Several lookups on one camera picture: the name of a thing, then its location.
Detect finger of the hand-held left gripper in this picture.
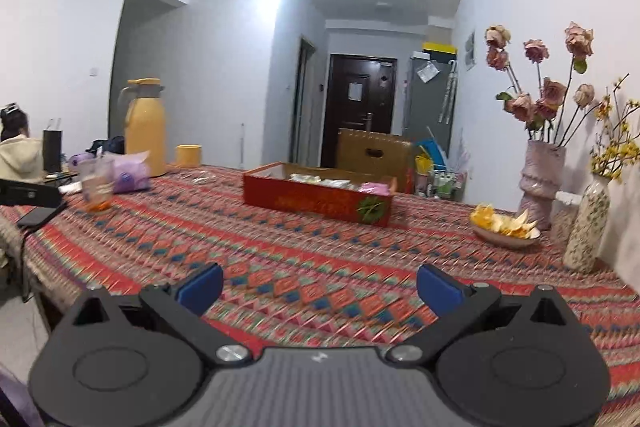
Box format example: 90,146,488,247
0,179,64,209

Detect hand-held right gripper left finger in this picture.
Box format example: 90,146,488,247
72,263,253,365

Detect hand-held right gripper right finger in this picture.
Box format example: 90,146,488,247
389,263,583,364

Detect red cardboard box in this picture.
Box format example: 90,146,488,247
242,162,398,228

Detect bunch of snack packets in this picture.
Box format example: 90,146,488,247
287,173,393,196

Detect black smartphone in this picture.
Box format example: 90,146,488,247
17,204,64,230

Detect black paper bag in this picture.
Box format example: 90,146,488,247
42,119,64,174

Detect clear plastic cup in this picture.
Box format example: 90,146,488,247
77,157,117,214

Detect orange peels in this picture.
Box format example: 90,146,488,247
470,203,541,239

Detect dark backpack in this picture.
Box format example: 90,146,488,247
87,136,126,155

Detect purple tissue pack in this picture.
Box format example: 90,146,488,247
112,151,152,194

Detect rack of small bottles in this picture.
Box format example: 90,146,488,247
415,164,468,202

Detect red patterned tablecloth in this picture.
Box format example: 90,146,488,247
0,164,640,427

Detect small yellow cup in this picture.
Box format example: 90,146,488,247
175,145,203,168

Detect yellow thermos jug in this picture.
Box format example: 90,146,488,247
118,78,167,178

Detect blue plastic item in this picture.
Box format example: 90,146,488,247
417,138,451,168

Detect clear glass jar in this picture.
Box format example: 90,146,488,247
550,191,581,245

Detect pink ceramic vase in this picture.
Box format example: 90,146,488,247
517,139,567,230

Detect grey refrigerator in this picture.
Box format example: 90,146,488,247
402,52,458,142

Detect dark brown entrance door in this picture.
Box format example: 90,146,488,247
321,53,398,168

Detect white folded umbrella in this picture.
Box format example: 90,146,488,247
439,61,458,125

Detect grey interior door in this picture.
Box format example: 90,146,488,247
289,36,317,168

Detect dried pink roses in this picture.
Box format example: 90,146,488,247
484,22,601,142

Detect yellow flower branches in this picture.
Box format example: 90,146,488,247
590,74,640,182

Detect black charging cable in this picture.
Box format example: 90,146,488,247
20,227,32,303

